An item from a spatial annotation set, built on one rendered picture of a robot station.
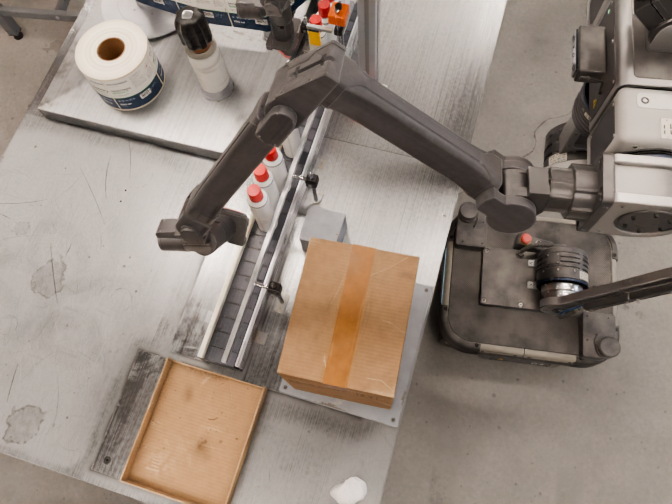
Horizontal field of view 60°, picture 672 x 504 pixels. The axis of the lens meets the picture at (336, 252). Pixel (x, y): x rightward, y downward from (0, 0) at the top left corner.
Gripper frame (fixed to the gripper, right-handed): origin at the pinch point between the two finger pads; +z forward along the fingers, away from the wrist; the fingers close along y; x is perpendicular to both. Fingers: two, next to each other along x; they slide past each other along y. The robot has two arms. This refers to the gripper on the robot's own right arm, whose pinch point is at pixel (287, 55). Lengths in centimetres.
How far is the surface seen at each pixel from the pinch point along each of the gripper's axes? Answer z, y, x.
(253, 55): 14.2, -7.5, -14.6
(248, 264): 13, 55, 5
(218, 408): 17, 91, 9
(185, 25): -15.2, 8.7, -21.4
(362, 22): -14.2, -3.7, 19.6
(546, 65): 100, -95, 84
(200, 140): 14.2, 23.6, -19.9
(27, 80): 107, -29, -155
